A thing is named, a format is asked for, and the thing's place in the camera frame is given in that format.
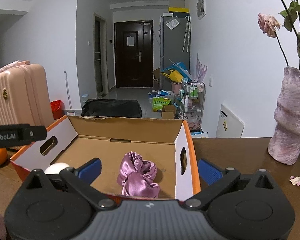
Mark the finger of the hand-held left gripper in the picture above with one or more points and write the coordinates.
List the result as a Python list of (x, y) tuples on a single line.
[(36, 132)]

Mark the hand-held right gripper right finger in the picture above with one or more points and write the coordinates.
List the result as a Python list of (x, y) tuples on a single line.
[(210, 170)]

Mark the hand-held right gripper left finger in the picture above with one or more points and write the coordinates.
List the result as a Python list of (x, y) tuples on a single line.
[(90, 168)]

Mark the orange white cardboard box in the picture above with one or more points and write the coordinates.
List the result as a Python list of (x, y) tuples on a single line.
[(145, 152)]

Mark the red bucket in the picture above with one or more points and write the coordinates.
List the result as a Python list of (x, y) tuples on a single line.
[(57, 108)]

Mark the white ball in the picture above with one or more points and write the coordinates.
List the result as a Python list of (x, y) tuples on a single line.
[(56, 168)]

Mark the pink ribbed suitcase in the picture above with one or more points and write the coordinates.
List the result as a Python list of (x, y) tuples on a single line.
[(22, 92)]

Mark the purple satin scrunchie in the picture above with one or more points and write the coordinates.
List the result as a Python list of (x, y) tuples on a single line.
[(137, 177)]

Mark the white flat board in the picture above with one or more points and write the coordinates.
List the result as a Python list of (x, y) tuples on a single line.
[(230, 122)]

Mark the pink plastic bag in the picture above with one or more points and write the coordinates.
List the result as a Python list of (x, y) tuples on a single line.
[(191, 121)]

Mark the white mop pole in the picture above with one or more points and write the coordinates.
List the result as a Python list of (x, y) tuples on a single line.
[(67, 90)]

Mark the clear plastic jug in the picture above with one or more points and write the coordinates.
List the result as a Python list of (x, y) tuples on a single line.
[(85, 100)]

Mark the black bag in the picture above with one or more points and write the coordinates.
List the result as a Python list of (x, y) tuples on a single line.
[(110, 107)]

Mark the white pump bottle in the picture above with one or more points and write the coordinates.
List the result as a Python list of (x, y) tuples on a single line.
[(186, 103)]

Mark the small brown cardboard box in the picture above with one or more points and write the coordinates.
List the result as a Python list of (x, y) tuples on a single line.
[(168, 112)]

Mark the green white bottles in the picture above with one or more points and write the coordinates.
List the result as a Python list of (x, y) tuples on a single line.
[(193, 92)]

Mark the green printed bag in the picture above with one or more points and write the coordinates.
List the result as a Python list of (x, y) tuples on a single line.
[(161, 102)]

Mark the fallen pink petal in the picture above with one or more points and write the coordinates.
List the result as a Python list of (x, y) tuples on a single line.
[(295, 180)]

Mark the pink bin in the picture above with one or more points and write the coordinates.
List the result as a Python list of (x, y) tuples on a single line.
[(176, 87)]

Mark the metal trolley cart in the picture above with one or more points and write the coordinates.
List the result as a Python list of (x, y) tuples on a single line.
[(192, 82)]

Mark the pink textured vase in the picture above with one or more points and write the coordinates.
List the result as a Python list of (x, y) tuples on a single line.
[(290, 120)]

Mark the blue white packet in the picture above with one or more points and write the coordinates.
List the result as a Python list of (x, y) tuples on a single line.
[(152, 95)]

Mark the grey interior door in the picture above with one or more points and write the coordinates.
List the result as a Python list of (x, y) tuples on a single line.
[(98, 55)]

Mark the yellow plastic dustpan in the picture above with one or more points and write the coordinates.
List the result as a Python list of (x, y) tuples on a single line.
[(173, 76)]

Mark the brown cardboard carton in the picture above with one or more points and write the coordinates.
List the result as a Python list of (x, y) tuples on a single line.
[(156, 78)]

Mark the blue folded plastic sheets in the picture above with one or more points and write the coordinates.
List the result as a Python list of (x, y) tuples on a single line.
[(181, 67)]

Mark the dark brown entrance door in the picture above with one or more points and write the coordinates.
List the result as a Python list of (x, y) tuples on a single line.
[(126, 62)]

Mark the grey refrigerator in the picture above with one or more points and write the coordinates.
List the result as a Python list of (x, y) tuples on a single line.
[(175, 45)]

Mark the white paper notice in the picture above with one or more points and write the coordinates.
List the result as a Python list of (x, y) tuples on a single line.
[(130, 40)]

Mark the clear folded umbrella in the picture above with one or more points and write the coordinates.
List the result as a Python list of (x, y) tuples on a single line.
[(184, 37), (189, 35)]

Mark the clear plastic bag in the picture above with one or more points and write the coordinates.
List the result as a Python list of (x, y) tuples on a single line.
[(172, 23)]

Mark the dried pink rose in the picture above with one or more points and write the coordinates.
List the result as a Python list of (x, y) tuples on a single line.
[(268, 25), (293, 8)]

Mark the dark box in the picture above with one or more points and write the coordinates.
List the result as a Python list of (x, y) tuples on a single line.
[(181, 14)]

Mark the yellow box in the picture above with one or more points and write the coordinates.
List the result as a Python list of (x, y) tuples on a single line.
[(178, 9)]

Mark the white electrical panel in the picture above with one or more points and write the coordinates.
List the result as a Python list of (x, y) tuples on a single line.
[(201, 6)]

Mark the white wall socket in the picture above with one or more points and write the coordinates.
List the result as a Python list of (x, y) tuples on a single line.
[(211, 80)]

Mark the purple feather wall decor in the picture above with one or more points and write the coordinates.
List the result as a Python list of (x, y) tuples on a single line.
[(201, 68)]

